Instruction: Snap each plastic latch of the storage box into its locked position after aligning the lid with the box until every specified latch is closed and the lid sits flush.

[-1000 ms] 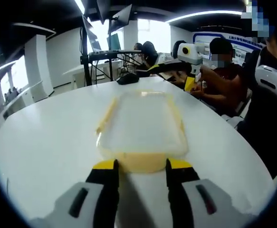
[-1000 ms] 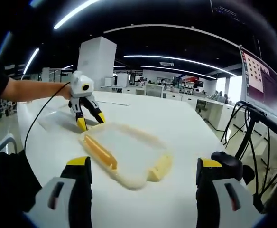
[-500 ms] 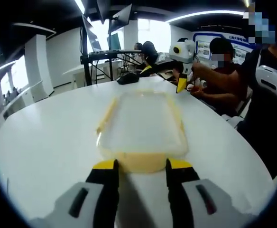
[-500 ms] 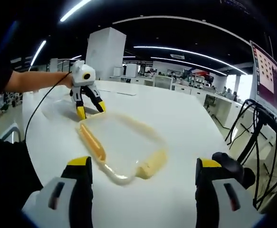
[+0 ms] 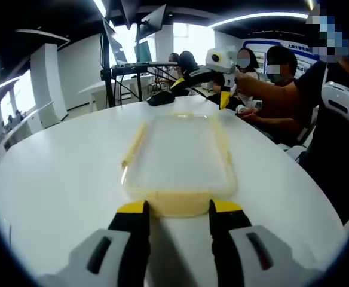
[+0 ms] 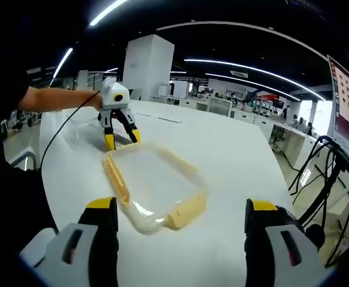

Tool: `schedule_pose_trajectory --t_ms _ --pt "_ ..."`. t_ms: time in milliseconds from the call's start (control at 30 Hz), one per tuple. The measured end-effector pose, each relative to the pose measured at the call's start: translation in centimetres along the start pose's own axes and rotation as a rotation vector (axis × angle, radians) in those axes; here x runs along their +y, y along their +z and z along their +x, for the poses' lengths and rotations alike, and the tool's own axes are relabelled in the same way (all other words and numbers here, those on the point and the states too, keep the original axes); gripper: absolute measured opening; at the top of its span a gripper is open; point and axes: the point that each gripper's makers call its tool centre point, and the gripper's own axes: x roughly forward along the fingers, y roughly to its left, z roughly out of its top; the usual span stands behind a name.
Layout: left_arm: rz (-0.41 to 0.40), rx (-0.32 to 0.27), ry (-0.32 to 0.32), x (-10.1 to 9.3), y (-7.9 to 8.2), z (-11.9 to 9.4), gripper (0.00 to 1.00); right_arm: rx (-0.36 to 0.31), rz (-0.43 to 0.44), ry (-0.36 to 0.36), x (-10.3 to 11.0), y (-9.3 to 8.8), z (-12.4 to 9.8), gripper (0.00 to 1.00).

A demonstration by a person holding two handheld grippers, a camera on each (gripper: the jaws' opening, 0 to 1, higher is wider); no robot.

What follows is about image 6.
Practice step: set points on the person operator in black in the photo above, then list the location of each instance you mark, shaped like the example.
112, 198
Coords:
7, 185

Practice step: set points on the yellow-latched storage box lid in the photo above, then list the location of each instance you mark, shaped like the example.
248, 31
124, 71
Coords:
156, 179

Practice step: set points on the long ceiling light strip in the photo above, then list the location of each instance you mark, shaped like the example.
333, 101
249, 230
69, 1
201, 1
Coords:
62, 64
105, 13

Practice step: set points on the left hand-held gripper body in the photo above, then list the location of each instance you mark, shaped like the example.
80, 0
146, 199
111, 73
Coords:
113, 95

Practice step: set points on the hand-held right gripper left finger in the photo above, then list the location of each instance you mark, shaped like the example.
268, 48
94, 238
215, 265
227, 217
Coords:
88, 257

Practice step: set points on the ceiling air vent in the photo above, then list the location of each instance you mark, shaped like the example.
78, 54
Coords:
239, 73

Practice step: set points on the open laptop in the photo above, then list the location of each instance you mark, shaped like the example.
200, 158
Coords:
347, 98

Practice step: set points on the white square pillar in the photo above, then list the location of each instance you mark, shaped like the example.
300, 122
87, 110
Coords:
147, 68

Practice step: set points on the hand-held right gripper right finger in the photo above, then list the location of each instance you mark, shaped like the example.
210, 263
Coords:
273, 257

